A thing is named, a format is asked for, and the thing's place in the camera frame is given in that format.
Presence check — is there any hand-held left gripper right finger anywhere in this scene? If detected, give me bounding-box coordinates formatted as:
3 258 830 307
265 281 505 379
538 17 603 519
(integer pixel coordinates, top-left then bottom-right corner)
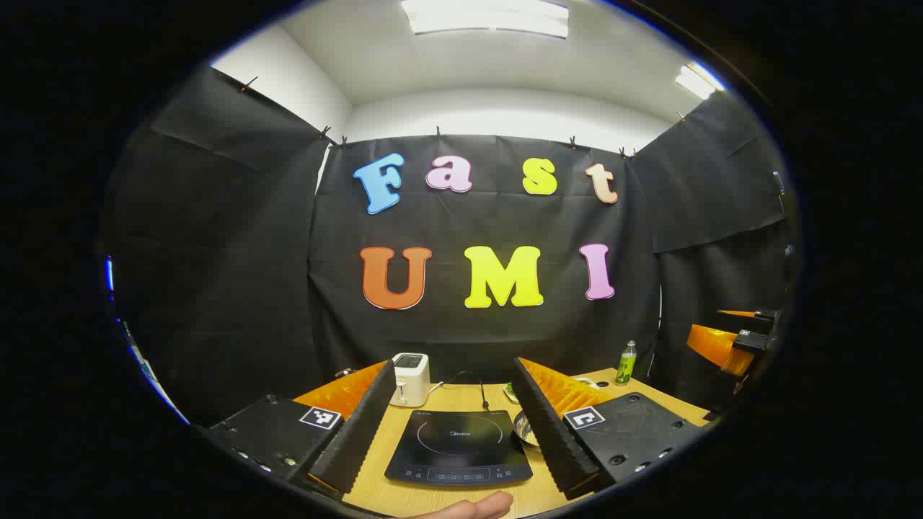
511 356 706 501

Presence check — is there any white toaster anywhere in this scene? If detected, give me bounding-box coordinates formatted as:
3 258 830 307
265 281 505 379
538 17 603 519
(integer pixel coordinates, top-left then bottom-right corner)
390 352 431 408

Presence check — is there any row of small cloth clips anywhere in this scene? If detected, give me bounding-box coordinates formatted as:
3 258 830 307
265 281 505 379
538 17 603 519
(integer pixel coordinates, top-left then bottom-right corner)
240 76 687 161

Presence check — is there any black induction cooktop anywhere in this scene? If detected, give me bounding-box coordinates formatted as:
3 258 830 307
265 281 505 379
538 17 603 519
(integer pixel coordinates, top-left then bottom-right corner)
384 409 534 488

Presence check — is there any black power cable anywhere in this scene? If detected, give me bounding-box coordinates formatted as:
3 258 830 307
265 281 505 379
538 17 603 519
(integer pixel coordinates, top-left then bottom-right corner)
441 371 491 413

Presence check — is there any large ceiling light panel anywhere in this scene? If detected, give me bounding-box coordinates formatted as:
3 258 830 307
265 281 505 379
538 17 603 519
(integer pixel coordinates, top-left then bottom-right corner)
400 0 570 40

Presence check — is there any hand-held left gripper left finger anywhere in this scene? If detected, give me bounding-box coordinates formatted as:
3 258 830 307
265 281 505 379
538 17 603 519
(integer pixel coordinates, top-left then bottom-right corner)
206 358 397 498

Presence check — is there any stainless steel pot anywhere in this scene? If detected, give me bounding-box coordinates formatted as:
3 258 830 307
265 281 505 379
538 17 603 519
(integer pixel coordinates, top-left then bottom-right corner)
513 409 542 450

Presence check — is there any small ceiling light panel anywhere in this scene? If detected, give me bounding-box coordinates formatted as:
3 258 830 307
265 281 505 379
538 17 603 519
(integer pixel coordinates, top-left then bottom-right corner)
675 62 725 100

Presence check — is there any black backdrop cloth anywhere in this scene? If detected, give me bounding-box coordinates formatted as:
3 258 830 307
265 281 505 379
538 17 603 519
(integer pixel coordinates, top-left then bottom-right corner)
101 66 798 427

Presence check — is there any green tea bottle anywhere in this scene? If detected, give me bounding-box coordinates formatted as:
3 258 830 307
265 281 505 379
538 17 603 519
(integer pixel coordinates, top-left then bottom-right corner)
615 340 638 386

